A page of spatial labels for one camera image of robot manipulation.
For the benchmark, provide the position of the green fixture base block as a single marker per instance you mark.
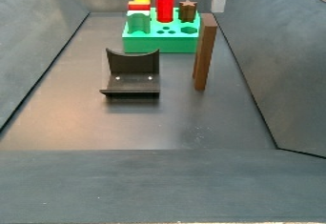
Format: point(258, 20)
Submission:
point(173, 37)

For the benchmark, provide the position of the small red square block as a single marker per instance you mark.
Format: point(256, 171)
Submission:
point(138, 5)

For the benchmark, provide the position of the brown star peg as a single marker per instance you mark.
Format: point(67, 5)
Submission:
point(187, 11)

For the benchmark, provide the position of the tall red cylinder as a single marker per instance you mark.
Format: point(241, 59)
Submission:
point(165, 10)

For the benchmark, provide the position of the green arch block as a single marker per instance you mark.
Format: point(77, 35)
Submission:
point(138, 21)

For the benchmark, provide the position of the black curved cradle stand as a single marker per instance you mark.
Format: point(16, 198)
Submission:
point(134, 73)

